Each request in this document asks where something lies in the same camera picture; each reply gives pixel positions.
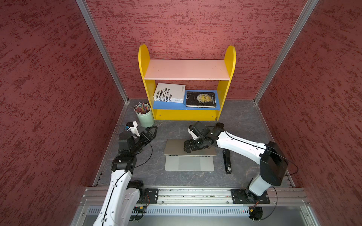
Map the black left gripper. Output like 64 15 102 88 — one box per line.
130 126 158 154

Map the silver laptop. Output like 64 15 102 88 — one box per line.
164 139 216 172

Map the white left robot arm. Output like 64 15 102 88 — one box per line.
93 126 157 226

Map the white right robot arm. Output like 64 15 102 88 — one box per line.
184 121 288 204

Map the green pencil cup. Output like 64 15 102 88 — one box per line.
136 110 155 128

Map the coloured pencils bundle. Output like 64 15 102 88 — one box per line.
133 102 151 115

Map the black stapler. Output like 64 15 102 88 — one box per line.
222 149 232 174

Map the white book with black text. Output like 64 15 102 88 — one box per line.
153 83 186 104

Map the black book with gold emblem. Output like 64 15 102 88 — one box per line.
186 91 216 108

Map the yellow wooden bookshelf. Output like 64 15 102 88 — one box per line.
138 44 237 121

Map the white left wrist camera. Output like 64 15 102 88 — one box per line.
125 121 140 137

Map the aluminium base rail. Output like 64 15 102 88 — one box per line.
80 186 311 207

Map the aluminium corner post left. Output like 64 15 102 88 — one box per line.
76 0 129 104

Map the aluminium corner post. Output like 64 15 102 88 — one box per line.
254 0 319 105
76 0 129 104

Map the aluminium corner post right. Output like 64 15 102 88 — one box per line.
254 0 319 105

